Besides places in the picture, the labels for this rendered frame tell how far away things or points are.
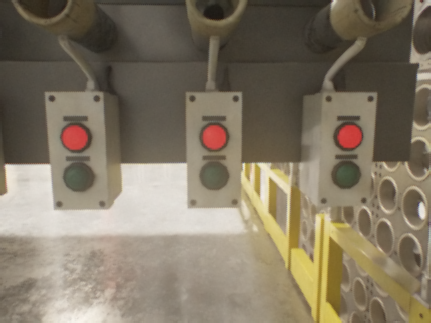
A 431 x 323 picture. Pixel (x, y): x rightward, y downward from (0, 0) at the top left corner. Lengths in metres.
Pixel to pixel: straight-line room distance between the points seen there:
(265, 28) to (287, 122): 0.15
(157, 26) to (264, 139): 0.24
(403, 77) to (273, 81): 0.20
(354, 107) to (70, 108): 0.36
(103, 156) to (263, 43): 0.30
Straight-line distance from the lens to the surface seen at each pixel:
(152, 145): 0.54
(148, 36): 0.58
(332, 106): 0.48
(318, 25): 0.53
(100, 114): 0.46
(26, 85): 0.59
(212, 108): 0.45
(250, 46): 0.58
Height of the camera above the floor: 0.75
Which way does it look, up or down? 9 degrees down
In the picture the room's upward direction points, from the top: straight up
